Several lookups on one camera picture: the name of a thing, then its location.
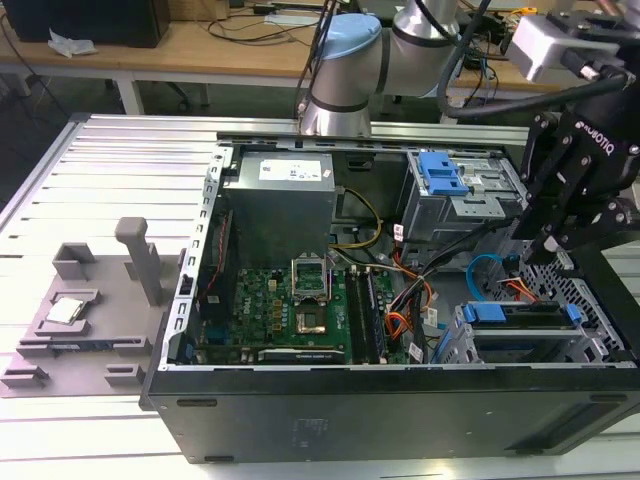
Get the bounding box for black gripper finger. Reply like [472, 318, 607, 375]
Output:
[554, 197, 640, 254]
[512, 112, 596, 266]

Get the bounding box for hard disk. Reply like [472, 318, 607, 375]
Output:
[463, 301, 582, 332]

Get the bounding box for metal disk bay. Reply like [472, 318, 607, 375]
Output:
[435, 298, 599, 367]

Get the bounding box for black RAM slot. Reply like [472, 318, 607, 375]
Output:
[344, 267, 364, 362]
[355, 267, 376, 364]

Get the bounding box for metal drive cage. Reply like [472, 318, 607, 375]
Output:
[403, 148, 529, 244]

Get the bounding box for blue plastic drive carrier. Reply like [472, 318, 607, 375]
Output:
[418, 149, 469, 197]

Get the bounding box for CPU socket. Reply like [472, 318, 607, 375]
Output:
[293, 308, 327, 336]

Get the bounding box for grey power supply unit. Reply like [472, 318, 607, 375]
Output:
[221, 151, 337, 257]

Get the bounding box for black graphics card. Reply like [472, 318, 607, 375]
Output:
[256, 347, 347, 367]

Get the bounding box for black open PC case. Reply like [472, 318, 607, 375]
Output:
[138, 132, 640, 467]

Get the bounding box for green Dell motherboard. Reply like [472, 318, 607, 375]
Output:
[198, 264, 404, 367]

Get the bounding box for wooden desk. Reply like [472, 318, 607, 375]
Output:
[0, 0, 566, 117]

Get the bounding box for grey parts rack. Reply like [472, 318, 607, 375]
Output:
[0, 216, 170, 399]

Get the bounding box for RAM stick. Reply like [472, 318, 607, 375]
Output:
[48, 340, 117, 352]

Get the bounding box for silver CPU chip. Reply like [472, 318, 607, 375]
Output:
[46, 298, 85, 325]

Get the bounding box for black box on desk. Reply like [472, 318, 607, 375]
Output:
[2, 0, 172, 50]

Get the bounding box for clear plastic bag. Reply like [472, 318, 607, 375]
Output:
[46, 28, 100, 57]

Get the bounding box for orange red disk power wire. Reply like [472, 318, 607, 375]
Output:
[503, 278, 544, 303]

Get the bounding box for blue flat disk wire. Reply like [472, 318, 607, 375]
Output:
[466, 253, 521, 302]

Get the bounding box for thick black camera cable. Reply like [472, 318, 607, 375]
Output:
[438, 29, 632, 122]

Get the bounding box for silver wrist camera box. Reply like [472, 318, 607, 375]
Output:
[508, 12, 622, 85]

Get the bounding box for black cable bundle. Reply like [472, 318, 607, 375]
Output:
[388, 219, 529, 364]

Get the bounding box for orange red wire bundle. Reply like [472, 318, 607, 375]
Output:
[386, 278, 434, 344]

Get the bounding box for yellow and black power wires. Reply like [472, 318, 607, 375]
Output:
[328, 186, 385, 252]

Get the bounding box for metal socket cover frame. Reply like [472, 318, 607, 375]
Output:
[290, 256, 332, 305]

